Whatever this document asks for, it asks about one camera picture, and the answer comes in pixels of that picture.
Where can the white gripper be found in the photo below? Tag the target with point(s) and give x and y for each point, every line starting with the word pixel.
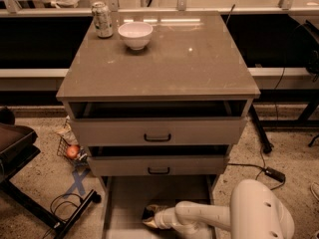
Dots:
pixel 159 217

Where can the black rxbar chocolate bar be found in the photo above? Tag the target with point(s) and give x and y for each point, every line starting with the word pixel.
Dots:
pixel 146 214

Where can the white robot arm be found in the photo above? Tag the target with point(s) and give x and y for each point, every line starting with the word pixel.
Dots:
pixel 254 213

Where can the open bottom drawer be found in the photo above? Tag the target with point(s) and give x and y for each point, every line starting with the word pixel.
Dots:
pixel 128 196

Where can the grey drawer cabinet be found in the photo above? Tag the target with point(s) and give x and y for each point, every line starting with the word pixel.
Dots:
pixel 190 70

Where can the red apple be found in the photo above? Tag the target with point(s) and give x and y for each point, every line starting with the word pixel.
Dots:
pixel 72 151

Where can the snack bag in basket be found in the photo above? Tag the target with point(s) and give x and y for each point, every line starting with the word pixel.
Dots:
pixel 65 132

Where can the black table leg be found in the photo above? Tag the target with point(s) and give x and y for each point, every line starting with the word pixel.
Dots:
pixel 266 145

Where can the white sneaker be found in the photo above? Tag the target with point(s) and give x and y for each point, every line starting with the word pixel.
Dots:
pixel 315 190

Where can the white ceramic bowl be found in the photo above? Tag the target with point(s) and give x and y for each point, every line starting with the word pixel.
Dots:
pixel 136 35

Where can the silver soda can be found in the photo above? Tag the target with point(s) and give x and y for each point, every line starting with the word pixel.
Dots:
pixel 102 20

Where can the middle drawer with black handle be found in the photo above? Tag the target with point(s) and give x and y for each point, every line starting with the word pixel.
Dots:
pixel 157 165

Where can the drawer with black handle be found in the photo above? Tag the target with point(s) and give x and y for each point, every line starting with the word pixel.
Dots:
pixel 157 165
pixel 131 132

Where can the top drawer with black handle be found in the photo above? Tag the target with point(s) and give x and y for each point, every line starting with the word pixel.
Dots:
pixel 131 132

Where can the wire basket on floor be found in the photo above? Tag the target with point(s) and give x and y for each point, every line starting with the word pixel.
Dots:
pixel 81 159

